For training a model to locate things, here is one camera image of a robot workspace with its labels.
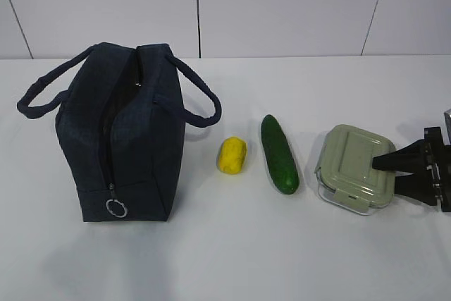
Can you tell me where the green lidded glass container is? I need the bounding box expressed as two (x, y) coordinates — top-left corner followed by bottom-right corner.
(314, 124), (395, 215)

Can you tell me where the yellow lemon-shaped fruit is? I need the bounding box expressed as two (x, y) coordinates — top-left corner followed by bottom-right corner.
(218, 136), (247, 175)

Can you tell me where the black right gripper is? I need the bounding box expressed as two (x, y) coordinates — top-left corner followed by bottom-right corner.
(372, 127), (450, 212)

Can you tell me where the green cucumber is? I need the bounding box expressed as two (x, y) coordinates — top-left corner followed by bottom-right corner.
(261, 114), (300, 195)

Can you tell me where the navy blue lunch bag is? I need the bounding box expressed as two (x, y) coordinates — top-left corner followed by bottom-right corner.
(17, 42), (222, 222)

